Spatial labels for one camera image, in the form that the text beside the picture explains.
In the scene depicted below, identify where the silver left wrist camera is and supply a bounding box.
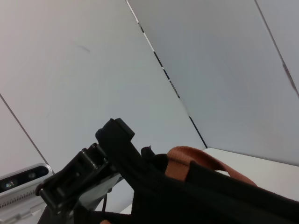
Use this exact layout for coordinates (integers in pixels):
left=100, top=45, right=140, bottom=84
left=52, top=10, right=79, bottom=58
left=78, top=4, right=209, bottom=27
left=0, top=163, right=56, bottom=224

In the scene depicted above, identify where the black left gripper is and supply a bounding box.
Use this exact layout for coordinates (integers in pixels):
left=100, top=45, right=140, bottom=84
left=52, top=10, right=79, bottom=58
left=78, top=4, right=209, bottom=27
left=36, top=118, right=135, bottom=224

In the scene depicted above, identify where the black bag with brown handles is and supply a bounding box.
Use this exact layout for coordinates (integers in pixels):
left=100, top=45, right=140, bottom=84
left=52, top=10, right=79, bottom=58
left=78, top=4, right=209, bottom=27
left=74, top=135, right=299, bottom=224

